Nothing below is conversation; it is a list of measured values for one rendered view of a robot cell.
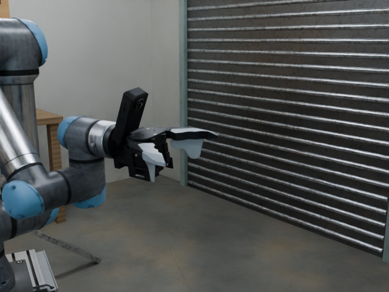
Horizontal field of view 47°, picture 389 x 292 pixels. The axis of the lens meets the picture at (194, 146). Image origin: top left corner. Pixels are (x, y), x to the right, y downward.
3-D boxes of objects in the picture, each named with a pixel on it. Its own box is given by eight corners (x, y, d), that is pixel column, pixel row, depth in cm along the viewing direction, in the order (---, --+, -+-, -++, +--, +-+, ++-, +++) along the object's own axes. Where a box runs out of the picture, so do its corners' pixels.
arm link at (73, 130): (84, 148, 103) (82, 112, 101) (117, 156, 96) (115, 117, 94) (55, 155, 97) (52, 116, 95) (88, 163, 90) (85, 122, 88)
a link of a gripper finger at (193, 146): (219, 154, 87) (172, 157, 88) (217, 125, 85) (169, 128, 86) (219, 160, 84) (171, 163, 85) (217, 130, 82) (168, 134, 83)
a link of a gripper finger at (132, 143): (161, 157, 76) (151, 142, 84) (160, 148, 76) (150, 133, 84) (134, 162, 75) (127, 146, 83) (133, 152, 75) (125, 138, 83)
